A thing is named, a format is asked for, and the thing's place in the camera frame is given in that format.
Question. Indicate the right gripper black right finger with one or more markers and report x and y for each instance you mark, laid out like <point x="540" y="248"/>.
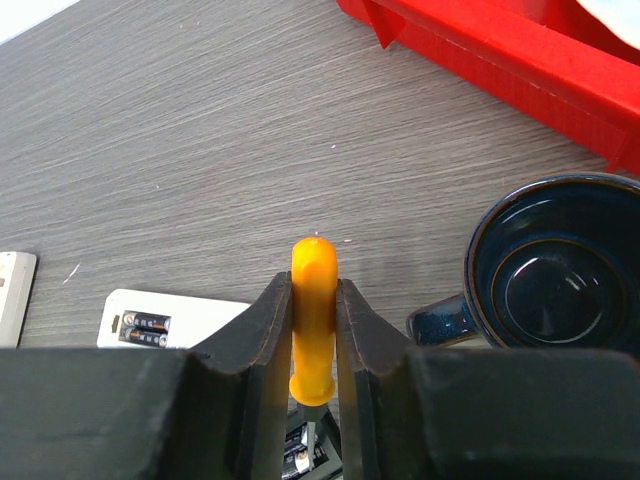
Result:
<point x="411" y="412"/>

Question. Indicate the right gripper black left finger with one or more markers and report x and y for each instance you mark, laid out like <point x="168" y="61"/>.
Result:
<point x="215" y="411"/>

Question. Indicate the black remote control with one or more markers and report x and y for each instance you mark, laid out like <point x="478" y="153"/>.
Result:
<point x="323" y="461"/>

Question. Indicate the white remote with orange batteries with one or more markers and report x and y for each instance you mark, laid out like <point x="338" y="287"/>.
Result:
<point x="17" y="274"/>

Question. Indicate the orange handle screwdriver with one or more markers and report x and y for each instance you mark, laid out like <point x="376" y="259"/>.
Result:
<point x="314" y="277"/>

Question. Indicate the dark blue mug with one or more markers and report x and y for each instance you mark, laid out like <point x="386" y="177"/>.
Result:
<point x="553" y="264"/>

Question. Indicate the red plastic tray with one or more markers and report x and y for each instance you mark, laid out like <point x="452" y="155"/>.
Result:
<point x="552" y="60"/>

